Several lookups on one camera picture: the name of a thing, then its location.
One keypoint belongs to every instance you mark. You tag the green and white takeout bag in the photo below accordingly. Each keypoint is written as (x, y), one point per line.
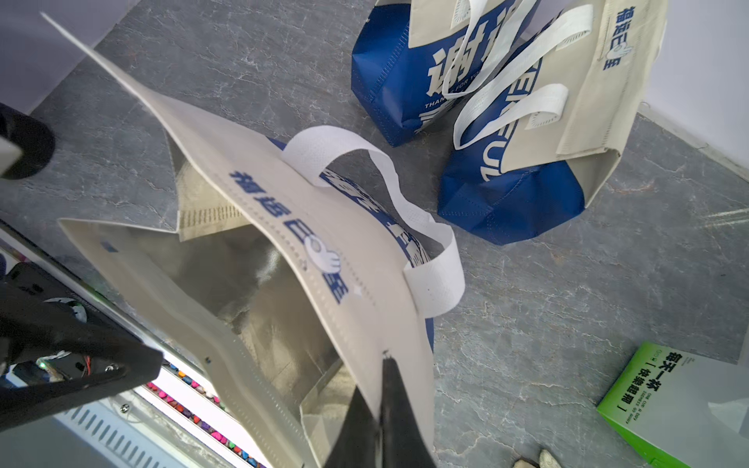
(679, 409)

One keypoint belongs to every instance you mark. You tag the beige work glove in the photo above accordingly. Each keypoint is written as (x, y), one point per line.
(545, 460)

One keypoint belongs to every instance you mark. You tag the blue beige takeout bag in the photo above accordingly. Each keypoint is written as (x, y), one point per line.
(294, 270)

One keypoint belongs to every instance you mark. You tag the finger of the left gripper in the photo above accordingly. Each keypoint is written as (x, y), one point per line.
(28, 393)

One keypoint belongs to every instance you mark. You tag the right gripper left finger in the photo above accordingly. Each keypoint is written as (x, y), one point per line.
(358, 441)

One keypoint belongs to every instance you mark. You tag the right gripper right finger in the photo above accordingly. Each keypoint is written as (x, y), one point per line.
(402, 444)

